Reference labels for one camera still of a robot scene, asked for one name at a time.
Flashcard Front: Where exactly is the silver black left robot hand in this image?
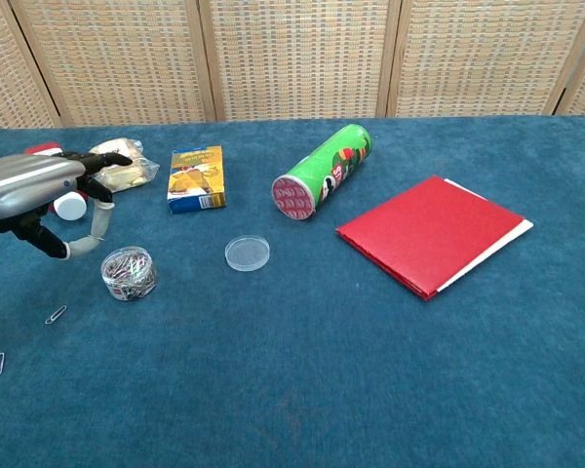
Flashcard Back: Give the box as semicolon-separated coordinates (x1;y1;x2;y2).
0;151;134;261

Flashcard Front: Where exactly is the clear container of paperclips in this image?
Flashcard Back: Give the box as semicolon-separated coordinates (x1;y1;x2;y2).
100;245;160;302

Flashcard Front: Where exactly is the clear round plastic lid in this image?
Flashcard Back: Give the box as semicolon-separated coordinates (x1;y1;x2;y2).
224;235;271;272

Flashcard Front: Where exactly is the red and white bottle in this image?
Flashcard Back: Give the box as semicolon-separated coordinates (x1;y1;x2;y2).
23;141;90;222

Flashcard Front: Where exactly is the clear bag of snacks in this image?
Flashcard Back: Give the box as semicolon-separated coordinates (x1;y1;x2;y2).
87;137;161;195

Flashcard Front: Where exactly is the yellow and blue carton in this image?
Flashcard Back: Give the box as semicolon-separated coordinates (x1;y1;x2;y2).
166;145;227;215

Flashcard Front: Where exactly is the woven folding screen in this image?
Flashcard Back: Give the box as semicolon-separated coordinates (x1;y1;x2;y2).
0;0;585;132

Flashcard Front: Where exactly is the green chips can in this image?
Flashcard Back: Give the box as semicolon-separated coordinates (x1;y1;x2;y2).
271;123;373;221

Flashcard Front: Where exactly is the red paper folder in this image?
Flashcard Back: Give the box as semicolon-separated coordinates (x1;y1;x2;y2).
335;175;534;302

